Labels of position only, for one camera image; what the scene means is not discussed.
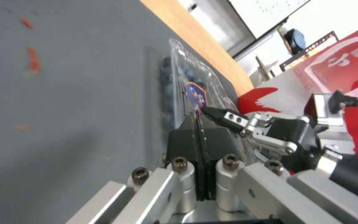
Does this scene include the red and white takeout bag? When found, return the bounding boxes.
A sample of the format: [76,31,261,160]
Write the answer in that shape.
[237,22,358,161]

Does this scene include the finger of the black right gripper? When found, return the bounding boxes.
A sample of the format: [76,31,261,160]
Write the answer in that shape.
[203,106,273,136]
[242,134,299,156]

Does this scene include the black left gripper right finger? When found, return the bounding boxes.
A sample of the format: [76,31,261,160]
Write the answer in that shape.
[199,118,358,224]

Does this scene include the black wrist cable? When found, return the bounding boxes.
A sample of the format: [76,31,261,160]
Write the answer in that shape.
[330,89,358,110]

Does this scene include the white board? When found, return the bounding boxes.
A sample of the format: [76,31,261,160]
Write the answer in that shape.
[227,0,315,58]

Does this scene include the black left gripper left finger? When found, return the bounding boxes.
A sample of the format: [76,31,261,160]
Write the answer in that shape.
[64,115,204,224]

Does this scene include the dark blue round object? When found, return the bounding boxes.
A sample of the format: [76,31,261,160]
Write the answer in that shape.
[285,28,308,56]

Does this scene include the dark framed screen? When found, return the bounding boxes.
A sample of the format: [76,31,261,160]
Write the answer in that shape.
[279,30,342,73]

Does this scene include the clear plastic takeout container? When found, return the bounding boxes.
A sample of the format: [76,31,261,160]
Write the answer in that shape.
[157,38,245,131]

